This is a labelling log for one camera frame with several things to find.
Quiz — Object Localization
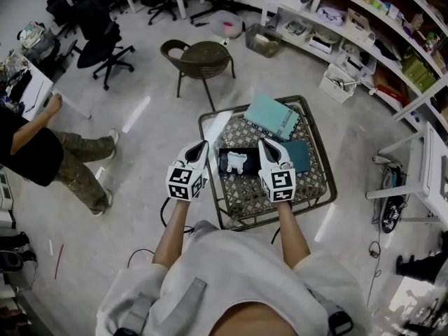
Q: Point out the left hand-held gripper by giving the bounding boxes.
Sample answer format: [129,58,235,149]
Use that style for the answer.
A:
[165,140,210,202]

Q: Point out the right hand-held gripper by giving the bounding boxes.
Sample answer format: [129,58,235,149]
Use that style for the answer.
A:
[258,139,298,203]

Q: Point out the black box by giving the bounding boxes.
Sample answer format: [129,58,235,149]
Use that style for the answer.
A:
[218,147,262,179]

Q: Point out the white moulded item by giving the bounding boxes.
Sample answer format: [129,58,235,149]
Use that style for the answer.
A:
[225,152,249,174]

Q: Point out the person's left forearm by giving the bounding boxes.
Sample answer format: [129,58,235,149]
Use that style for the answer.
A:
[153,199,192,269]

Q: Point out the person's right forearm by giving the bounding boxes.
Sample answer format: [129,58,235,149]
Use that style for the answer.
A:
[277,201,312,270]

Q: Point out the dark teal box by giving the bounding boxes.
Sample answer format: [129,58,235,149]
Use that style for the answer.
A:
[279,140,312,173]

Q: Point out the light teal flat box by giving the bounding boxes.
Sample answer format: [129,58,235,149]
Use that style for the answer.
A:
[243,93,300,141]

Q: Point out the wicker glass-top table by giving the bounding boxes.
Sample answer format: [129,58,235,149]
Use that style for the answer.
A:
[197,94,339,232]

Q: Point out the brown wicker chair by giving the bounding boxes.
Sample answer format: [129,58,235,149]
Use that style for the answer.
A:
[160,39,237,112]

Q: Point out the white plastic crate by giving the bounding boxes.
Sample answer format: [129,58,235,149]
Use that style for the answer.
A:
[318,62,361,104]

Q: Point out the grey mesh basket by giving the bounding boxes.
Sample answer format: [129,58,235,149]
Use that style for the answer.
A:
[244,23,283,59]

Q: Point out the person's white shirt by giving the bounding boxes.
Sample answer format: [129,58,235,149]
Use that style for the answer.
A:
[94,220,372,336]

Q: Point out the clear bin with pink contents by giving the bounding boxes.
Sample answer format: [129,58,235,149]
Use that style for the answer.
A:
[209,10,244,39]

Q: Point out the black office chair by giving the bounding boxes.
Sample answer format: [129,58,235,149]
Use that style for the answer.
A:
[68,0,136,91]

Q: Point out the white shelving unit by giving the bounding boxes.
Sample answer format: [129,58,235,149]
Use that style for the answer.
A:
[260,0,448,133]

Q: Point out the white side table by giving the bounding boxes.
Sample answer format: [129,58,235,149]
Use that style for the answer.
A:
[365,120,448,221]

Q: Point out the green storage boxes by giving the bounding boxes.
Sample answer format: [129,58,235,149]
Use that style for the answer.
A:
[400,55,438,93]

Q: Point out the white desk with clutter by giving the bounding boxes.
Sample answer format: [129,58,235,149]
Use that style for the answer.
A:
[0,50,93,121]

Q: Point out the red stick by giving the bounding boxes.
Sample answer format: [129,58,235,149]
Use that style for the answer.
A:
[53,244,65,280]

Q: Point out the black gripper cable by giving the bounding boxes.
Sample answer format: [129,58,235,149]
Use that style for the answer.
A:
[160,197,195,238]

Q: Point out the pile of cables and chargers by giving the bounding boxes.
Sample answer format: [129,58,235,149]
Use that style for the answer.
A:
[371,155,410,235]

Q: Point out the thin grey floor cable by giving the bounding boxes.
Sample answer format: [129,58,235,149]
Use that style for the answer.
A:
[365,218,384,307]

